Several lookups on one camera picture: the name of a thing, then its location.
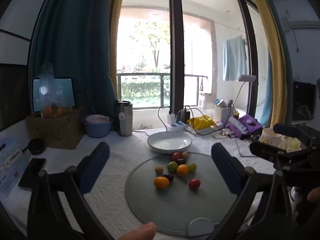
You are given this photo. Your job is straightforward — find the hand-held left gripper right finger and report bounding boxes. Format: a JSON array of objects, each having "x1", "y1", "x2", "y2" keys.
[{"x1": 207, "y1": 142, "x2": 293, "y2": 240}]

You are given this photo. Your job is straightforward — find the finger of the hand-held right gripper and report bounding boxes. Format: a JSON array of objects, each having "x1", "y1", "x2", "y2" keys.
[
  {"x1": 249, "y1": 140, "x2": 315, "y2": 165},
  {"x1": 272, "y1": 123, "x2": 315, "y2": 141}
]

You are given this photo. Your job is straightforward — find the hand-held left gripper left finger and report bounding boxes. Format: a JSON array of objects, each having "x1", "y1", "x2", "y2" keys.
[{"x1": 27, "y1": 142, "x2": 118, "y2": 240}]

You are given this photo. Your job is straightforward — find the red tomato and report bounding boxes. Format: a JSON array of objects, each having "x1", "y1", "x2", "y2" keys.
[{"x1": 188, "y1": 178, "x2": 201, "y2": 190}]

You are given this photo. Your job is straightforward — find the small orange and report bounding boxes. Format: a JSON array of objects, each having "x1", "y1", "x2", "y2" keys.
[{"x1": 176, "y1": 164, "x2": 189, "y2": 176}]

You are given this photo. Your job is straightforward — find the round grey glass tray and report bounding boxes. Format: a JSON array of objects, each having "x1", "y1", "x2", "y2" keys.
[{"x1": 125, "y1": 151, "x2": 250, "y2": 237}]

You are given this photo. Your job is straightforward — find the white plate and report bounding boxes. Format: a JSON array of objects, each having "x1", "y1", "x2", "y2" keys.
[{"x1": 147, "y1": 131, "x2": 193, "y2": 155}]

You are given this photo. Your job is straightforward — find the large orange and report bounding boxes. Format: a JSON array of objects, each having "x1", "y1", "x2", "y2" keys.
[{"x1": 154, "y1": 176, "x2": 170, "y2": 190}]

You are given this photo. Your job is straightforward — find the person's right hand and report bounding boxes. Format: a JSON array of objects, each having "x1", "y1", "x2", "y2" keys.
[{"x1": 307, "y1": 187, "x2": 320, "y2": 203}]

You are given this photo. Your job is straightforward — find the person's left hand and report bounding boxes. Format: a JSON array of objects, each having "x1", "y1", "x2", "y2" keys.
[{"x1": 117, "y1": 222, "x2": 158, "y2": 240}]

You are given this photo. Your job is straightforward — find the cream mug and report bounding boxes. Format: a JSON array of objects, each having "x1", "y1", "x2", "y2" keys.
[{"x1": 260, "y1": 127, "x2": 284, "y2": 146}]

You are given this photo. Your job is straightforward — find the purple tissue pack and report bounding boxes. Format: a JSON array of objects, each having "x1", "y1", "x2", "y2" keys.
[{"x1": 229, "y1": 114, "x2": 263, "y2": 140}]

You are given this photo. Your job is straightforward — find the blue bowl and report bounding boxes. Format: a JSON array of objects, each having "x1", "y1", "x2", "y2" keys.
[{"x1": 81, "y1": 114, "x2": 113, "y2": 138}]

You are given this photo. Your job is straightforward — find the light blue curtain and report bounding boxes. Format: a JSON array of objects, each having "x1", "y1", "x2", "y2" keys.
[{"x1": 264, "y1": 52, "x2": 273, "y2": 128}]

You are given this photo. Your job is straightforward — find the white blue tube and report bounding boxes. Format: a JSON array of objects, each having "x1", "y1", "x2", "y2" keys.
[{"x1": 229, "y1": 116, "x2": 248, "y2": 133}]

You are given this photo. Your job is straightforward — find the white plastic packet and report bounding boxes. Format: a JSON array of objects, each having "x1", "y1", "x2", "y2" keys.
[{"x1": 186, "y1": 124, "x2": 223, "y2": 135}]

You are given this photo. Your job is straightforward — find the yellow plastic bag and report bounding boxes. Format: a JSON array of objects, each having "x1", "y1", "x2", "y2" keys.
[{"x1": 187, "y1": 115, "x2": 217, "y2": 130}]

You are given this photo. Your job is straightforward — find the cardboard box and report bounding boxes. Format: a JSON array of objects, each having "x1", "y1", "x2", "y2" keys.
[{"x1": 25, "y1": 107, "x2": 87, "y2": 150}]

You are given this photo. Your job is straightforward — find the white woven basket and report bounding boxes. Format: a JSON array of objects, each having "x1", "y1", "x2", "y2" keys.
[{"x1": 214, "y1": 104, "x2": 235, "y2": 123}]

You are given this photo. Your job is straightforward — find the wide yellow curtain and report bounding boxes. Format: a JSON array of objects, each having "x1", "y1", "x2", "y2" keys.
[{"x1": 244, "y1": 0, "x2": 288, "y2": 128}]

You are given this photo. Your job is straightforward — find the white desk lamp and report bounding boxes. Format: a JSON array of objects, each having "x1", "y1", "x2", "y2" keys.
[{"x1": 234, "y1": 74, "x2": 257, "y2": 110}]

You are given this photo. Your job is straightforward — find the black round speaker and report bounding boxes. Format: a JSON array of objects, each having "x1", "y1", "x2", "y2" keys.
[{"x1": 28, "y1": 138, "x2": 46, "y2": 155}]

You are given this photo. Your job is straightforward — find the white power strip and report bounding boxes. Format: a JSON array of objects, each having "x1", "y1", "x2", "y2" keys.
[{"x1": 166, "y1": 120, "x2": 187, "y2": 132}]

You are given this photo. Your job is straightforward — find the white round knob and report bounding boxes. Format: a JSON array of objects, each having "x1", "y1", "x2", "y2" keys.
[{"x1": 188, "y1": 217, "x2": 215, "y2": 235}]

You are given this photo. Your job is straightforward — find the black phone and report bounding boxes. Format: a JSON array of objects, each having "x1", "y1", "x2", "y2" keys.
[{"x1": 18, "y1": 158, "x2": 47, "y2": 190}]

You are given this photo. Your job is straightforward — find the black charger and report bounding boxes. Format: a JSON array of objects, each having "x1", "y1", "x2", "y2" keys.
[{"x1": 179, "y1": 109, "x2": 191, "y2": 123}]

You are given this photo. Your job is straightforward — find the tablet screen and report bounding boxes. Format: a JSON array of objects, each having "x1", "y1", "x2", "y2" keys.
[{"x1": 31, "y1": 77, "x2": 77, "y2": 113}]

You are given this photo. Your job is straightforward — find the white air conditioner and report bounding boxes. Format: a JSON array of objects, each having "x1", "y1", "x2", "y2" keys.
[{"x1": 281, "y1": 10, "x2": 320, "y2": 30}]

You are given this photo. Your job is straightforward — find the light blue towel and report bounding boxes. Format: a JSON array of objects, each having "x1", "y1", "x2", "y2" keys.
[{"x1": 222, "y1": 35, "x2": 248, "y2": 82}]

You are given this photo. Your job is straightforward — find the blue leaflet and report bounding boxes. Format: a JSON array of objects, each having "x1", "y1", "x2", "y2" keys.
[{"x1": 0, "y1": 136, "x2": 25, "y2": 198}]

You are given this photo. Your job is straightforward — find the clear plastic bag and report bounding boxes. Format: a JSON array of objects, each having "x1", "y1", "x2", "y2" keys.
[{"x1": 40, "y1": 61, "x2": 73, "y2": 118}]

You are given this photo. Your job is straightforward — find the balcony railing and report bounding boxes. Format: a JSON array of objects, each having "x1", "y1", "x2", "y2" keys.
[{"x1": 117, "y1": 72, "x2": 213, "y2": 105}]

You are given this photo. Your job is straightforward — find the teal curtain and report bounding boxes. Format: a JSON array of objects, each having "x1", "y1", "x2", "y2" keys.
[{"x1": 28, "y1": 0, "x2": 118, "y2": 120}]

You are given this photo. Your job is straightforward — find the narrow yellow curtain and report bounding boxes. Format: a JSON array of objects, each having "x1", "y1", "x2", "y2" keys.
[{"x1": 109, "y1": 0, "x2": 128, "y2": 100}]

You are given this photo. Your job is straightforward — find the grey cable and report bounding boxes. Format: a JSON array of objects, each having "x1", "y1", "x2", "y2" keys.
[{"x1": 235, "y1": 137, "x2": 255, "y2": 158}]

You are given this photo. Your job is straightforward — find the looped black cable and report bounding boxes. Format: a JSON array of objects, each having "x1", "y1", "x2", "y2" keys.
[{"x1": 186, "y1": 106, "x2": 227, "y2": 136}]

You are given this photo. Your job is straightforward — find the steel tumbler with strap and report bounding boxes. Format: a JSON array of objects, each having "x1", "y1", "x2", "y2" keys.
[{"x1": 114, "y1": 100, "x2": 133, "y2": 137}]

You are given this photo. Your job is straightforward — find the dark sliding door frame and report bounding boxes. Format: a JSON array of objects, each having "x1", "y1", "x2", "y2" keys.
[{"x1": 236, "y1": 0, "x2": 259, "y2": 123}]

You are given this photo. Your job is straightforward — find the long black cable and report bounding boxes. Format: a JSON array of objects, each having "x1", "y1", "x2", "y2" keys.
[{"x1": 132, "y1": 104, "x2": 173, "y2": 133}]

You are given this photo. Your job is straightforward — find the dark window post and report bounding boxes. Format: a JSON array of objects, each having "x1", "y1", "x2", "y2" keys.
[{"x1": 168, "y1": 0, "x2": 185, "y2": 115}]

